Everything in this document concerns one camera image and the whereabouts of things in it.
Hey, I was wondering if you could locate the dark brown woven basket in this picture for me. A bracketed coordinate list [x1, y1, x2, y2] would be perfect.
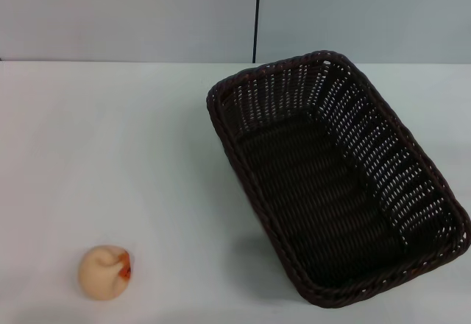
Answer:
[205, 49, 471, 307]

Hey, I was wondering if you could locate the pale toy peach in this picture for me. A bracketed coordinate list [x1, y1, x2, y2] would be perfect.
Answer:
[77, 244, 132, 300]

